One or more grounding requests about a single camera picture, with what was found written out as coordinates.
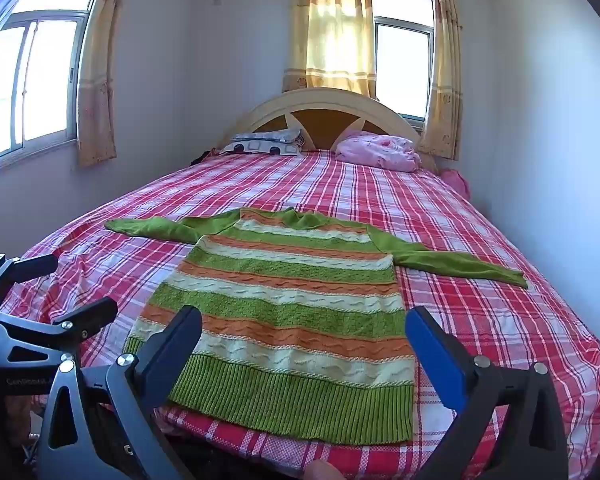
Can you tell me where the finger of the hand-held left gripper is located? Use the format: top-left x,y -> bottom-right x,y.
0,254 -> 60,306
0,297 -> 118,361

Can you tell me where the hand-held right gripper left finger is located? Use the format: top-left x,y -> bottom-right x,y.
30,305 -> 203,480

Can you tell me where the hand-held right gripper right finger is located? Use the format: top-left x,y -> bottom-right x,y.
405,306 -> 571,480

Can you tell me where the green orange striped knit sweater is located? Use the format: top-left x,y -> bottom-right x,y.
104,207 -> 529,446

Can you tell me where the bed with red plaid sheet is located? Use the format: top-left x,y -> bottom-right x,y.
0,149 -> 600,480

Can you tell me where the pink cloth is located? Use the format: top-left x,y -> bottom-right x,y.
439,167 -> 470,200

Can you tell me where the dark cloth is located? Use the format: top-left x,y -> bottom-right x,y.
190,147 -> 221,166

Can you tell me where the wide sliding window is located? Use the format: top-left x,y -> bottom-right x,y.
0,0 -> 106,171

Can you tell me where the yellow patterned curtain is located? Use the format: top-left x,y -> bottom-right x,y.
420,0 -> 463,161
76,0 -> 138,168
281,0 -> 377,100

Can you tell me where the pink floral quilt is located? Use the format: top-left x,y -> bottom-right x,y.
334,131 -> 423,173

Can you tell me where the patterned white pillow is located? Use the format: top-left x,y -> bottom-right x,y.
219,127 -> 305,157

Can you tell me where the cream wooden headboard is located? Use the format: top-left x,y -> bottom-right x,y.
215,87 -> 438,173

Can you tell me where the narrow window behind headboard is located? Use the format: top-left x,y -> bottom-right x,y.
370,0 -> 438,128

